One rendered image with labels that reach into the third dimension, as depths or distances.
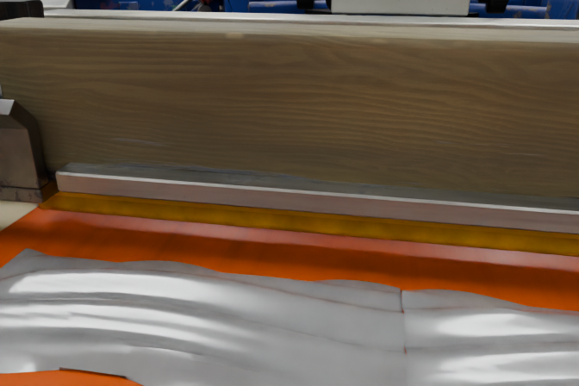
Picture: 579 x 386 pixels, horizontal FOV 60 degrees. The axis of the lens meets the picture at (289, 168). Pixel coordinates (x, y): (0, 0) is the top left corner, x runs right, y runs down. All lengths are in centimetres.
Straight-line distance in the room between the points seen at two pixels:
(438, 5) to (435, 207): 31
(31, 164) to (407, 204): 17
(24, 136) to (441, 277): 20
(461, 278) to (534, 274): 3
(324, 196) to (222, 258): 6
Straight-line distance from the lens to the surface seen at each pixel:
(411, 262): 25
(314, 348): 18
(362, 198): 21
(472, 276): 25
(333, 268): 24
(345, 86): 21
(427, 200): 22
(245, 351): 19
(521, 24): 46
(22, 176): 27
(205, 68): 22
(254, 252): 25
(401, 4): 50
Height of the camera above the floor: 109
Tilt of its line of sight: 22 degrees down
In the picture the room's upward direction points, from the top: straight up
